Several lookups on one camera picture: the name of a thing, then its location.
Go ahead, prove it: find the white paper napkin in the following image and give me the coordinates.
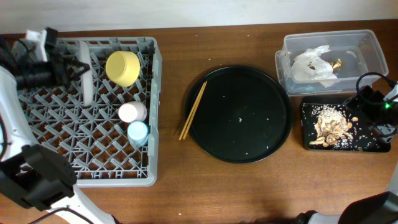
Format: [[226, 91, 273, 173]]
[[289, 45, 338, 88]]

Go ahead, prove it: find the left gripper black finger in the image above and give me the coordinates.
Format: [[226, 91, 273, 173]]
[[63, 63, 90, 85], [63, 55, 89, 67]]

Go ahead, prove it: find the peanut shells and rice waste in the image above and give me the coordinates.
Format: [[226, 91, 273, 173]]
[[310, 107, 359, 147]]

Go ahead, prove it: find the wooden chopstick lower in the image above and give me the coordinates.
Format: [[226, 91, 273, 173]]
[[182, 82, 208, 141]]

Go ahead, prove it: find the grey plastic dishwasher rack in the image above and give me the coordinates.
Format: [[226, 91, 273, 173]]
[[19, 37, 162, 187]]

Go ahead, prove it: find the gold foil wrapper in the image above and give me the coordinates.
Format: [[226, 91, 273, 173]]
[[329, 58, 343, 72]]

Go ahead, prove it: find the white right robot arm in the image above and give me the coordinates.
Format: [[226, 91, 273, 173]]
[[295, 86, 397, 223]]

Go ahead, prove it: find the round black tray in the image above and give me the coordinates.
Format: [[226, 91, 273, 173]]
[[185, 65, 293, 164]]

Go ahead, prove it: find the wooden chopstick upper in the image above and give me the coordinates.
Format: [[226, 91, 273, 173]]
[[178, 80, 206, 140]]

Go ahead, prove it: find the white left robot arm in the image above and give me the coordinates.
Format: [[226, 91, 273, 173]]
[[1, 37, 117, 223]]

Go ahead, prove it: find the black rectangular tray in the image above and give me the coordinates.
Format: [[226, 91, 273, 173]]
[[300, 96, 391, 153]]

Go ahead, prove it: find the light blue plastic cup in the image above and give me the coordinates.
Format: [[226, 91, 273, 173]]
[[127, 121, 149, 147]]

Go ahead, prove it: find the pink plastic cup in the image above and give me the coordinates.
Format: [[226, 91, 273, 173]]
[[118, 101, 147, 123]]

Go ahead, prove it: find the clear plastic waste bin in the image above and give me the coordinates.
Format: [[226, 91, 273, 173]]
[[275, 30, 389, 96]]

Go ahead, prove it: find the grey round plate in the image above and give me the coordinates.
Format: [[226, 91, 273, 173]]
[[78, 40, 94, 107]]

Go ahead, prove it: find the wooden chopstick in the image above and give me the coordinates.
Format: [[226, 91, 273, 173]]
[[178, 80, 206, 140], [182, 82, 208, 141]]

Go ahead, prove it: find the yellow plastic bowl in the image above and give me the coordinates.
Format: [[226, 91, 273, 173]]
[[105, 51, 141, 87]]

